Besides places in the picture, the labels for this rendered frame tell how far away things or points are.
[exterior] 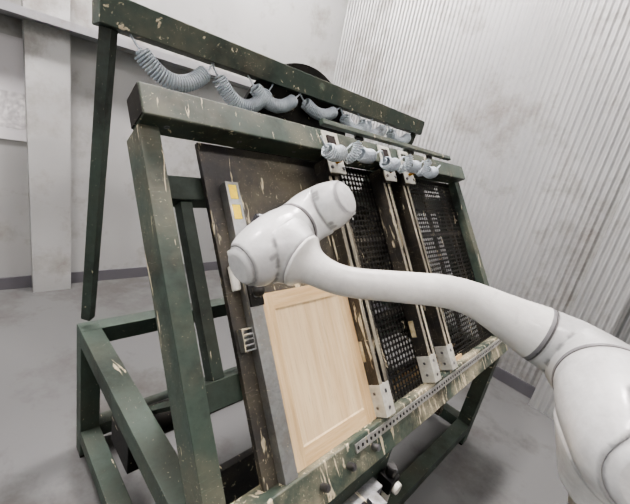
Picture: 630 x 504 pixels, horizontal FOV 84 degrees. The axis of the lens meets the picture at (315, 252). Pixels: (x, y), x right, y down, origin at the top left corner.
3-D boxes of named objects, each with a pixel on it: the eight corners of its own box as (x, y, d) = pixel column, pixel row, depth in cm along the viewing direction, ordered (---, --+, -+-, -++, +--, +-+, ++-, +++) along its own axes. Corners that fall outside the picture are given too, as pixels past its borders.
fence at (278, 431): (277, 483, 105) (286, 486, 102) (218, 185, 117) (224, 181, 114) (290, 474, 108) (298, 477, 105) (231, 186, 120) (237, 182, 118)
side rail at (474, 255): (482, 336, 241) (499, 335, 233) (440, 187, 255) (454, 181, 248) (487, 333, 247) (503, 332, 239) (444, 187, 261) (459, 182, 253)
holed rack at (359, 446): (355, 453, 122) (357, 453, 121) (353, 444, 122) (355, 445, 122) (505, 338, 238) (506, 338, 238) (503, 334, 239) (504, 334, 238)
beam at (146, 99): (131, 131, 101) (142, 113, 94) (125, 99, 102) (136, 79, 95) (452, 184, 257) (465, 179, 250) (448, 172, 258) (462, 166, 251)
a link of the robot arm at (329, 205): (298, 192, 82) (262, 214, 73) (347, 164, 71) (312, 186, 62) (321, 231, 84) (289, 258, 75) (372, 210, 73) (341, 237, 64)
